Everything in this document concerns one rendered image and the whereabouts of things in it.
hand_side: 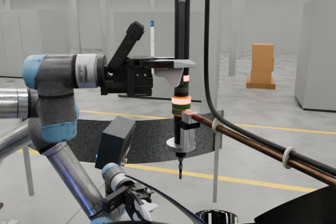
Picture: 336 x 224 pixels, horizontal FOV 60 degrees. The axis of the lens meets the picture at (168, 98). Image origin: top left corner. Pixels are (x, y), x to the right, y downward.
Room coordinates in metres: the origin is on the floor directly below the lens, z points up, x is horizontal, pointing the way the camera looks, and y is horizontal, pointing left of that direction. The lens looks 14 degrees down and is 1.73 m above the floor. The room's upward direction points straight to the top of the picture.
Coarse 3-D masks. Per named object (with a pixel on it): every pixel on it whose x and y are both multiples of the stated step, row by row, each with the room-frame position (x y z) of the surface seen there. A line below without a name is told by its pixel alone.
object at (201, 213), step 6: (204, 210) 0.67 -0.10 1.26; (210, 210) 0.66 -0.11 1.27; (216, 210) 0.66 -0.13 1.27; (222, 210) 0.66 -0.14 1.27; (198, 216) 0.67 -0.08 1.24; (204, 216) 0.65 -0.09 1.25; (216, 216) 0.64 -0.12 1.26; (222, 216) 0.64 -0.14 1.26; (228, 216) 0.65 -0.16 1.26; (234, 216) 0.66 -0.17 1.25; (216, 222) 0.63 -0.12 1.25; (222, 222) 0.63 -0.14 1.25; (228, 222) 0.64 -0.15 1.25; (234, 222) 0.65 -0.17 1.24
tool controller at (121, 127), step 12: (120, 120) 1.45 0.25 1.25; (132, 120) 1.50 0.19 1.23; (108, 132) 1.27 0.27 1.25; (120, 132) 1.30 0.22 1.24; (132, 132) 1.44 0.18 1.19; (108, 144) 1.26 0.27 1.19; (120, 144) 1.25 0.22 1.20; (96, 156) 1.27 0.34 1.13; (108, 156) 1.26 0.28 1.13; (120, 156) 1.26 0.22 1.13
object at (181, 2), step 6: (180, 0) 0.63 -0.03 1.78; (180, 6) 0.63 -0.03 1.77; (180, 12) 0.63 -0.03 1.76; (180, 18) 0.63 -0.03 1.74; (180, 24) 0.63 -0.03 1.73; (180, 30) 0.63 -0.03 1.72; (180, 36) 0.63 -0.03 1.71; (180, 42) 0.63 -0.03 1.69; (180, 48) 0.63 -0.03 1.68; (180, 54) 0.63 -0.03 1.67; (180, 84) 0.63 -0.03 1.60
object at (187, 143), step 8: (184, 112) 0.61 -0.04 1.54; (192, 112) 0.61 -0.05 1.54; (184, 120) 0.61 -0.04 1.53; (192, 120) 0.60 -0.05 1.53; (184, 128) 0.60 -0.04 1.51; (192, 128) 0.61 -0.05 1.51; (184, 136) 0.61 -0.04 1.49; (192, 136) 0.62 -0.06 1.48; (168, 144) 0.64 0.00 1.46; (176, 144) 0.64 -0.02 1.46; (184, 144) 0.61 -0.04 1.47; (192, 144) 0.62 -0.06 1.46
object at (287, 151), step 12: (204, 12) 0.57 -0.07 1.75; (204, 24) 0.57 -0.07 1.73; (204, 36) 0.57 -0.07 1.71; (204, 48) 0.57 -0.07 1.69; (204, 60) 0.57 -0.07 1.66; (204, 72) 0.57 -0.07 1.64; (204, 84) 0.57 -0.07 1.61; (216, 120) 0.53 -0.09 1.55; (216, 132) 0.53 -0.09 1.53; (240, 132) 0.47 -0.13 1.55; (264, 144) 0.43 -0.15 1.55; (276, 144) 0.41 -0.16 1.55; (288, 156) 0.39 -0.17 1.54; (300, 156) 0.37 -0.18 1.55; (288, 168) 0.39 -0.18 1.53; (324, 168) 0.34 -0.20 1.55
